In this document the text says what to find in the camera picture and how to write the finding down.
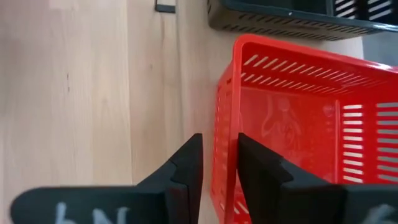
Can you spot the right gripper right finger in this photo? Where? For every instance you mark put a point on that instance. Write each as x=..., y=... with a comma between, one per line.
x=311, y=202

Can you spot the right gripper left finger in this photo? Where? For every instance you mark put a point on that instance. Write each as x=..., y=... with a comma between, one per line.
x=124, y=205

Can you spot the red plastic basket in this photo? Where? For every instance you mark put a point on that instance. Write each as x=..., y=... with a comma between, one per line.
x=280, y=124

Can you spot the black plastic basket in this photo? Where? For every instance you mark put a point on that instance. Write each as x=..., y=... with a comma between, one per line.
x=280, y=23

